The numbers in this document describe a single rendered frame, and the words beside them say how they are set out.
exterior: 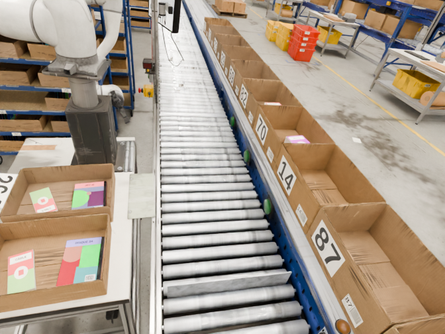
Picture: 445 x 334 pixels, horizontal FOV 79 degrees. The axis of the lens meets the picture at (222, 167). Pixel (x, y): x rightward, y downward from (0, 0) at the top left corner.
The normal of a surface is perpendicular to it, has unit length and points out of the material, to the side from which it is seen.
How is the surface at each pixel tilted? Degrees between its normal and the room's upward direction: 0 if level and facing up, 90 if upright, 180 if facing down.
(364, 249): 1
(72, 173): 89
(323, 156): 90
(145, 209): 0
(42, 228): 89
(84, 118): 90
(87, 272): 0
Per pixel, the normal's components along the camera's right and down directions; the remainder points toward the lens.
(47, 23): -0.04, 0.56
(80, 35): 0.64, 0.55
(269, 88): 0.18, 0.63
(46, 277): 0.14, -0.76
